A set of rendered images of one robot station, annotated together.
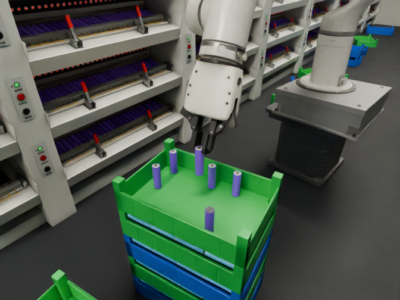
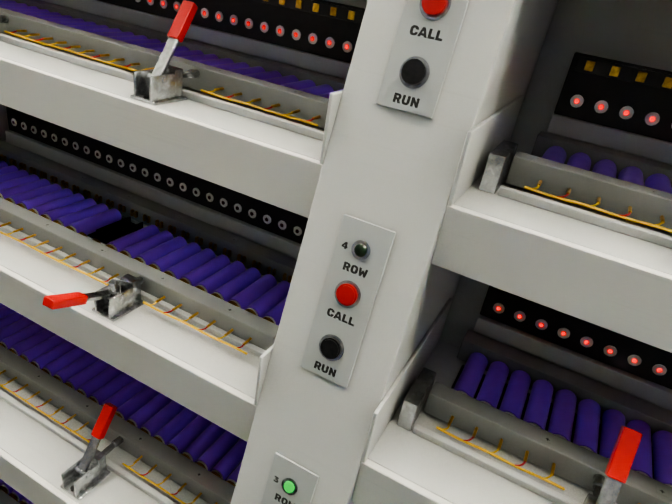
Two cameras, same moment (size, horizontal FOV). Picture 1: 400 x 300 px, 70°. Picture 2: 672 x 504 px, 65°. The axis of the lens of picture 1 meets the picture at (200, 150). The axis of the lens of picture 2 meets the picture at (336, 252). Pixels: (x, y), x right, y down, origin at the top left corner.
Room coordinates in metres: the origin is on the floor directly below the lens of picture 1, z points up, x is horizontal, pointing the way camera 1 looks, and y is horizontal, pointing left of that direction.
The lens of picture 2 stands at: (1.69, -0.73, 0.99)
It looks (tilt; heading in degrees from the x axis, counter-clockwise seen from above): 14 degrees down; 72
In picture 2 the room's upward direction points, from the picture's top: 16 degrees clockwise
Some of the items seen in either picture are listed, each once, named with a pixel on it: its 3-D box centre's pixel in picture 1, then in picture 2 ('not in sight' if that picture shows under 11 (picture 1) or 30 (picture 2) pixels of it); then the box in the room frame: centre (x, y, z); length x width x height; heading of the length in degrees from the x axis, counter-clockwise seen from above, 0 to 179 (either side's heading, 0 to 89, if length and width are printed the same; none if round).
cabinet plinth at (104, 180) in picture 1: (212, 107); not in sight; (1.63, -0.08, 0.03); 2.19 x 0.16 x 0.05; 141
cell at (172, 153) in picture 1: (173, 161); not in sight; (0.59, 0.07, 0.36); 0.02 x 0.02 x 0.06
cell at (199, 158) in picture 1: (199, 160); not in sight; (0.48, 0.00, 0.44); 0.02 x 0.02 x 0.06
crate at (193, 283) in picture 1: (199, 240); not in sight; (0.47, 0.00, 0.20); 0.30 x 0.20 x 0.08; 60
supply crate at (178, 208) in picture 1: (199, 191); not in sight; (0.47, 0.00, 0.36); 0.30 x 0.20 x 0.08; 60
